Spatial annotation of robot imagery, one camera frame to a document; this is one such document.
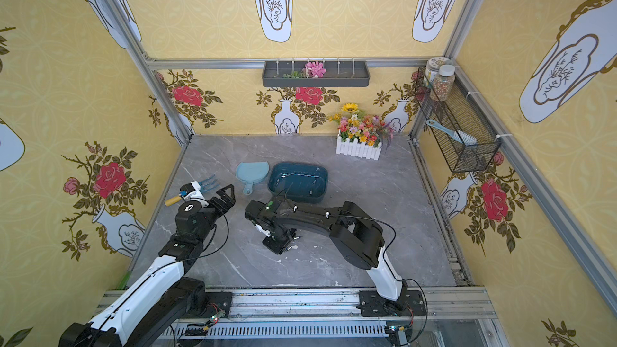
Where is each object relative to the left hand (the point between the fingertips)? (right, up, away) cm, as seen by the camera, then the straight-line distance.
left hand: (217, 190), depth 83 cm
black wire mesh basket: (+85, +22, +4) cm, 88 cm away
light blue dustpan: (+6, +5, +23) cm, 25 cm away
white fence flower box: (+54, +21, +17) cm, 60 cm away
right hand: (+23, -17, +3) cm, 29 cm away
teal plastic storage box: (+27, +1, +13) cm, 30 cm away
